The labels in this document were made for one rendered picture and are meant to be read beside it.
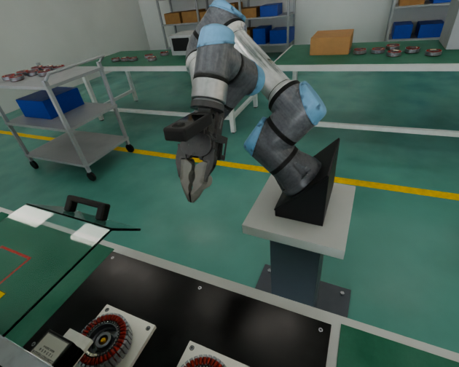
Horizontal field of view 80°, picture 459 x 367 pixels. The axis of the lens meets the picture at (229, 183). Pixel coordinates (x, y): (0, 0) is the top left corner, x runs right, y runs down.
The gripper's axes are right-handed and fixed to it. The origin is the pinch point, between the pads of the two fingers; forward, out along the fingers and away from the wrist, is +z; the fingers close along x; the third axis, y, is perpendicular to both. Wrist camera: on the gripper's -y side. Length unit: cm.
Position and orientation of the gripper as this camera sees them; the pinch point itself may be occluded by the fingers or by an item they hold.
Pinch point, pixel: (190, 196)
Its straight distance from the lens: 58.3
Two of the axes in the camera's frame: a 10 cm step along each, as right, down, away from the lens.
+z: -1.4, 9.9, 0.6
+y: 3.8, 0.0, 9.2
